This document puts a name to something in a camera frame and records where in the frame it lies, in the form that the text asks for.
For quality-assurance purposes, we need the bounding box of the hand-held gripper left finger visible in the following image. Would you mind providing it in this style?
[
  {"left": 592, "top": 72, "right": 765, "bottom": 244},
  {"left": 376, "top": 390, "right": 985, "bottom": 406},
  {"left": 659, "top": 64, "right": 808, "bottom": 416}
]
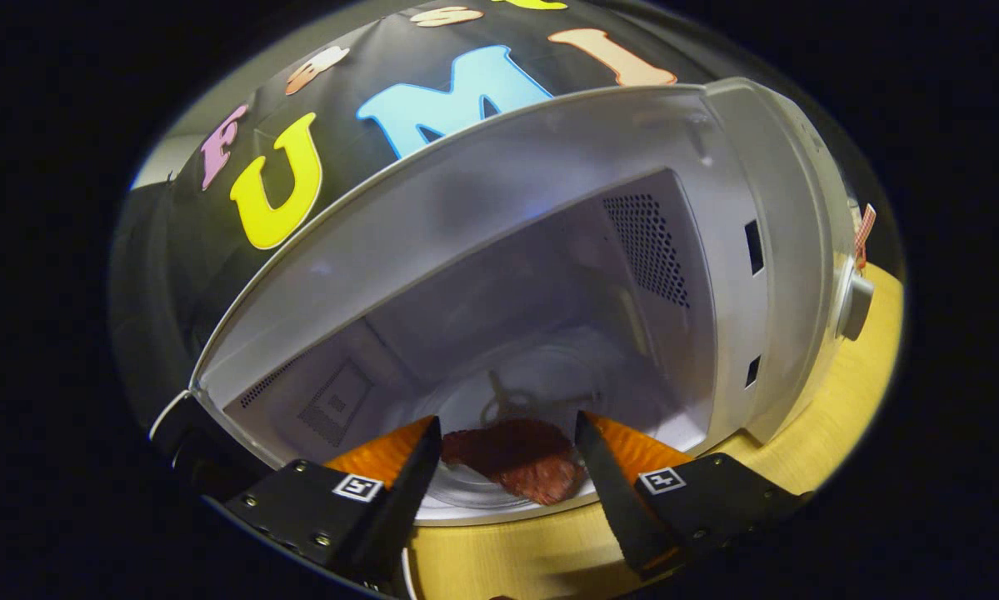
[{"left": 224, "top": 415, "right": 443, "bottom": 588}]

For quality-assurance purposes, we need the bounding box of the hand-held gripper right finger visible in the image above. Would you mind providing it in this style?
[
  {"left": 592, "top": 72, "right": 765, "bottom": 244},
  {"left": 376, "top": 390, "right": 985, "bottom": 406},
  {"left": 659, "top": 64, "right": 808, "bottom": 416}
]
[{"left": 574, "top": 410, "right": 812, "bottom": 583}]

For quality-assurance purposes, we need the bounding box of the red meat piece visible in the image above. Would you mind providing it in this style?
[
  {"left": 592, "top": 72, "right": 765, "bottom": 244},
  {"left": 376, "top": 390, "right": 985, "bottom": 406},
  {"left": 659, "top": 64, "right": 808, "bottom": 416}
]
[{"left": 441, "top": 418, "right": 587, "bottom": 507}]

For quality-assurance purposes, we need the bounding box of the white toaster oven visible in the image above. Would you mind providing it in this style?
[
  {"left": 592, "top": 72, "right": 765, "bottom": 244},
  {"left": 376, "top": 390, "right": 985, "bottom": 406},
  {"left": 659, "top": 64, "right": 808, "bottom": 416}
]
[{"left": 149, "top": 77, "right": 875, "bottom": 528}]

